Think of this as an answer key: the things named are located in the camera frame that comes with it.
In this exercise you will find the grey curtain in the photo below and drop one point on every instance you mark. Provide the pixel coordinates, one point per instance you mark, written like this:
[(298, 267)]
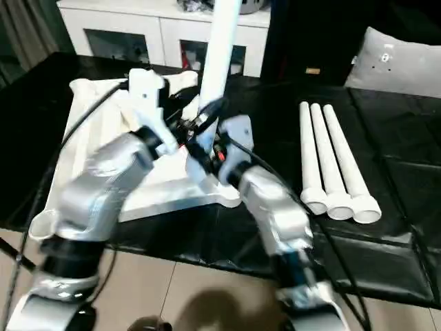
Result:
[(27, 27)]

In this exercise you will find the white sideboard cabinet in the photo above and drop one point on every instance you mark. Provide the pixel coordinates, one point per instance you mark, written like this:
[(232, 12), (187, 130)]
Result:
[(117, 21)]

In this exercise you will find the grey pillow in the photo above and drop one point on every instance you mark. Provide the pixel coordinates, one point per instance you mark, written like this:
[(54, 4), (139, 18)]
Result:
[(400, 69)]

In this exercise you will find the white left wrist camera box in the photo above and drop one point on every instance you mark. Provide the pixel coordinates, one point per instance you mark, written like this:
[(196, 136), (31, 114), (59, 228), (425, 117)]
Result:
[(146, 86)]

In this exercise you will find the white plastic table top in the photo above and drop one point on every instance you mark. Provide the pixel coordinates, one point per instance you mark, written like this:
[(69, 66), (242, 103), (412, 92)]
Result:
[(89, 117)]

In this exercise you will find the white plastic table leg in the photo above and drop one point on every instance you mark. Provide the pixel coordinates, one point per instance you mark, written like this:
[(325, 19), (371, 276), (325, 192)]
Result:
[(327, 158), (222, 48), (309, 152), (344, 158)]

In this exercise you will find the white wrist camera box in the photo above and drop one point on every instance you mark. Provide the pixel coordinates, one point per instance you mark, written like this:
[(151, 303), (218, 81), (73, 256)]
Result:
[(238, 134), (146, 86)]

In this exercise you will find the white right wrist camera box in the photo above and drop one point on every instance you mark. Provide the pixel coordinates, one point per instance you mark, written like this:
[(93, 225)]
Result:
[(238, 134)]

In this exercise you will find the black metal frame strut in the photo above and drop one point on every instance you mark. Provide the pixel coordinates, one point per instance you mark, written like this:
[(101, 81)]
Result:
[(14, 254)]

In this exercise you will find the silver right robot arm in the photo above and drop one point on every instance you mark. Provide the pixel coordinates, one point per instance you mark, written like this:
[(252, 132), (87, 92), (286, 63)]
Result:
[(275, 207)]

